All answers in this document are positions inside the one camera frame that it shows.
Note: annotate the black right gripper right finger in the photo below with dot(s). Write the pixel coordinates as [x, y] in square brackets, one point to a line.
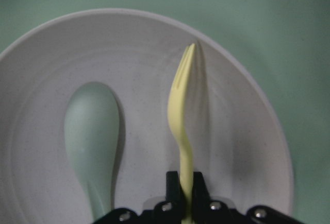
[203, 206]

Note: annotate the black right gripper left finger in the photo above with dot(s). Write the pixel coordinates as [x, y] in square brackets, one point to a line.
[174, 205]

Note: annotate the yellow plastic fork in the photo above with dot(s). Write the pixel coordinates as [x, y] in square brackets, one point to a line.
[176, 121]

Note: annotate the white round plate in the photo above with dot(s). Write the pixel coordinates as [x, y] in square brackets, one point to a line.
[237, 140]

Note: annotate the light green plastic spoon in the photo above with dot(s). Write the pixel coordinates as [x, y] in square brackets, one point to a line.
[91, 132]

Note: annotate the light green tray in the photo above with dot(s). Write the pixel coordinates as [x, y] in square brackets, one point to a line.
[284, 44]

